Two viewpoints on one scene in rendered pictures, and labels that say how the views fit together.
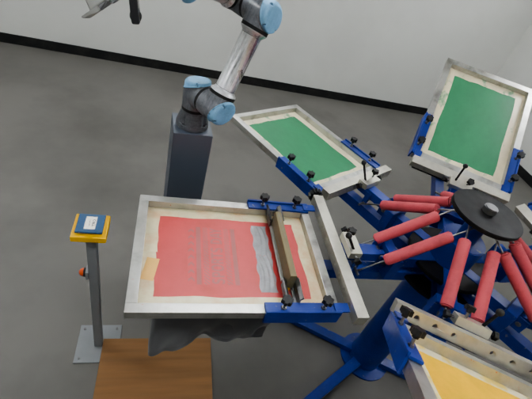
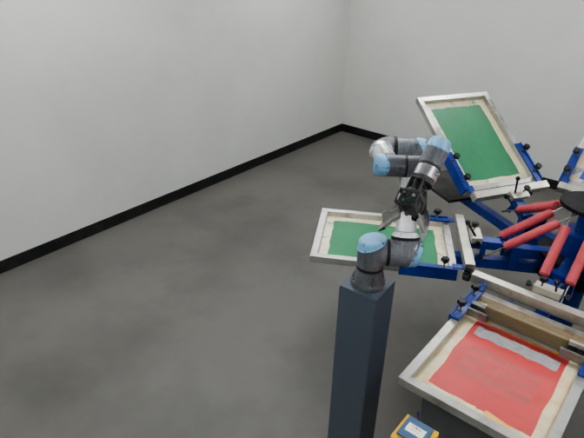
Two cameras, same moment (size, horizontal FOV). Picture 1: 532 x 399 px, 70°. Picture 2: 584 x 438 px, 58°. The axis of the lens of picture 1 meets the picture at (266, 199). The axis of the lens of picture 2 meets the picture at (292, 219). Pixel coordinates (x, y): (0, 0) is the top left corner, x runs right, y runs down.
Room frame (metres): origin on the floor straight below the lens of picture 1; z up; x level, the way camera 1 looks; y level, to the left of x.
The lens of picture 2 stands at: (0.08, 1.69, 2.53)
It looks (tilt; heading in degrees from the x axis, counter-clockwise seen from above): 28 degrees down; 330
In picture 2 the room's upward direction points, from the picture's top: 1 degrees clockwise
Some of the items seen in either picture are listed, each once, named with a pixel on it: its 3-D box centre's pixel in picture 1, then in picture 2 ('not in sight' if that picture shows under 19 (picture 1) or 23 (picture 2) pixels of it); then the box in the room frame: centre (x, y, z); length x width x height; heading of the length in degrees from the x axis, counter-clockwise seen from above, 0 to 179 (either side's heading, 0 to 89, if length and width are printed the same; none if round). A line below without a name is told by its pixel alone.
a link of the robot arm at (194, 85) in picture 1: (197, 93); (373, 250); (1.53, 0.44, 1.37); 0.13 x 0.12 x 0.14; 56
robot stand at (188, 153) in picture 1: (179, 214); (356, 382); (1.54, 0.45, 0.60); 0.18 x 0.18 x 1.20; 24
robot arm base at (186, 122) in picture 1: (193, 115); (368, 273); (1.54, 0.45, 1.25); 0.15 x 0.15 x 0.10
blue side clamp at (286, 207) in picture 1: (276, 210); (466, 306); (1.40, -0.07, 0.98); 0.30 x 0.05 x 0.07; 111
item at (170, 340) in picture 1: (213, 327); not in sight; (0.85, 0.04, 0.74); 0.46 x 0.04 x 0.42; 111
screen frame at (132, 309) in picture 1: (233, 252); (505, 361); (1.06, 0.06, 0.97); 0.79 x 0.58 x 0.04; 111
